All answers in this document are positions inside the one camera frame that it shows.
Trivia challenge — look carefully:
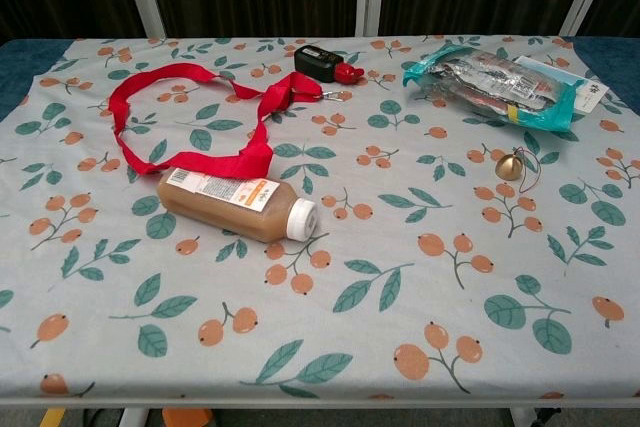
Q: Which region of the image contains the small gold bell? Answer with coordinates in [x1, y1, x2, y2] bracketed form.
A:
[494, 146, 545, 195]

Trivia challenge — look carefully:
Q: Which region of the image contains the beige tube bottle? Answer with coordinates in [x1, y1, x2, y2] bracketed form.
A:
[156, 166, 320, 244]

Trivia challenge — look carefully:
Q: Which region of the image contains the floral printed tablecloth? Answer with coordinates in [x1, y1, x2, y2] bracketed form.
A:
[0, 35, 640, 401]

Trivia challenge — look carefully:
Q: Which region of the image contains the small black bottle red cap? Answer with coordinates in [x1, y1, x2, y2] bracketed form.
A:
[293, 45, 366, 86]

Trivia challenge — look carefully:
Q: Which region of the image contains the teal foil snack bag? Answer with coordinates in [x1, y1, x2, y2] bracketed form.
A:
[402, 43, 586, 133]

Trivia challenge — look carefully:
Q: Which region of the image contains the orange object under table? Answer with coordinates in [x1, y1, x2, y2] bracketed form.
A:
[162, 407, 215, 427]

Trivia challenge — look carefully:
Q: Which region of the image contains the white paper packet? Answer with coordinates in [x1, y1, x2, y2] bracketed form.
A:
[514, 54, 610, 114]

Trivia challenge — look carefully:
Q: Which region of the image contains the red ribbon lanyard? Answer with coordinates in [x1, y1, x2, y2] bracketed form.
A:
[108, 62, 346, 179]

